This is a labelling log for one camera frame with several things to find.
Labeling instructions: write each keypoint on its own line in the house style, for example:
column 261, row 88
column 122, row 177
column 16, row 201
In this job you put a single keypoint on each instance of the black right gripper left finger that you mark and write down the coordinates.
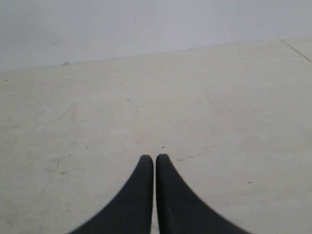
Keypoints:
column 130, row 211

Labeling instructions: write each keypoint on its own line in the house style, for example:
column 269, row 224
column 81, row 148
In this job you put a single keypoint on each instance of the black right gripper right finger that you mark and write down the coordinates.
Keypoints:
column 180, row 210

